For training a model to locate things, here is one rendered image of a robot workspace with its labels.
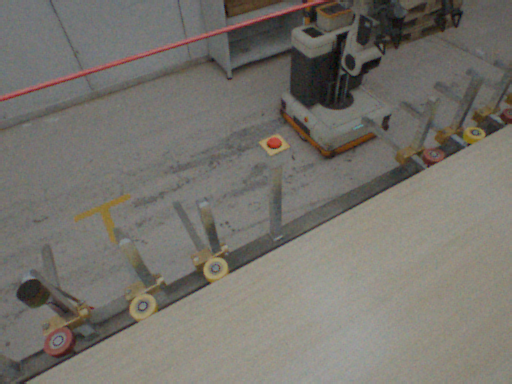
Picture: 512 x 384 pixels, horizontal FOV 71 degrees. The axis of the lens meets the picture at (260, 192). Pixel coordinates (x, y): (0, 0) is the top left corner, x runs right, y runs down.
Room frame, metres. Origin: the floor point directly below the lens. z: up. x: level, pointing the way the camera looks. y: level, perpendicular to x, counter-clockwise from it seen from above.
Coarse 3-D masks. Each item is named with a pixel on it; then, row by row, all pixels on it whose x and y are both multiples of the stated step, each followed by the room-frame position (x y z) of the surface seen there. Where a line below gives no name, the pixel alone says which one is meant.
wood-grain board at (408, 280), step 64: (384, 192) 0.86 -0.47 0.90; (448, 192) 0.84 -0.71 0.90; (320, 256) 0.60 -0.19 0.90; (384, 256) 0.59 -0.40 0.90; (448, 256) 0.57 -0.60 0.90; (192, 320) 0.42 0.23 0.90; (256, 320) 0.40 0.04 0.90; (320, 320) 0.39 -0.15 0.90; (384, 320) 0.38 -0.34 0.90; (448, 320) 0.37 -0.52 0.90
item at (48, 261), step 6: (42, 246) 0.74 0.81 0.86; (48, 246) 0.74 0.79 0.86; (42, 252) 0.72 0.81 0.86; (48, 252) 0.71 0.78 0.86; (42, 258) 0.69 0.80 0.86; (48, 258) 0.69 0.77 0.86; (48, 264) 0.66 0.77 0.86; (54, 264) 0.67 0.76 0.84; (48, 270) 0.64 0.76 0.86; (54, 270) 0.64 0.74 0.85; (48, 276) 0.62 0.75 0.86; (54, 276) 0.62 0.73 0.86; (54, 282) 0.59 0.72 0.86; (60, 288) 0.58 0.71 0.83; (54, 312) 0.49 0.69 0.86
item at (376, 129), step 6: (366, 120) 1.38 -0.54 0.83; (366, 126) 1.36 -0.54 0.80; (372, 126) 1.33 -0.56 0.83; (378, 126) 1.33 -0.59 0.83; (372, 132) 1.32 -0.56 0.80; (378, 132) 1.29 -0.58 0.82; (384, 132) 1.28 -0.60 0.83; (384, 138) 1.26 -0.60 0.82; (390, 138) 1.24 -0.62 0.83; (390, 144) 1.22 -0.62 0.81; (396, 144) 1.20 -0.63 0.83; (402, 144) 1.19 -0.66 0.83; (396, 150) 1.18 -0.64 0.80; (414, 156) 1.11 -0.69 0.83; (414, 162) 1.09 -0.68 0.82; (420, 162) 1.07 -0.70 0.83; (420, 168) 1.05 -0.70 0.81; (426, 168) 1.04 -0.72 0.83
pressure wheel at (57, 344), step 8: (64, 328) 0.41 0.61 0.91; (48, 336) 0.39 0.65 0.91; (56, 336) 0.39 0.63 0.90; (64, 336) 0.39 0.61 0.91; (72, 336) 0.39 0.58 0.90; (48, 344) 0.37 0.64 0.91; (56, 344) 0.37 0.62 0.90; (64, 344) 0.37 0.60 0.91; (72, 344) 0.37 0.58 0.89; (48, 352) 0.35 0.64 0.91; (56, 352) 0.34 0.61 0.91; (64, 352) 0.35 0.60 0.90
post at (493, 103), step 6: (510, 66) 1.39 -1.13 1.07; (510, 72) 1.38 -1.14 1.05; (504, 78) 1.39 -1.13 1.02; (510, 78) 1.37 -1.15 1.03; (498, 84) 1.40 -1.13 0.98; (504, 84) 1.38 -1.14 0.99; (498, 90) 1.39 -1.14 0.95; (504, 90) 1.37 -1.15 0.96; (492, 96) 1.40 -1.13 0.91; (498, 96) 1.37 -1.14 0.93; (492, 102) 1.38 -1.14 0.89; (498, 102) 1.37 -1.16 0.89; (492, 108) 1.37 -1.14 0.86; (480, 126) 1.38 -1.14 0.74; (486, 126) 1.38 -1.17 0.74
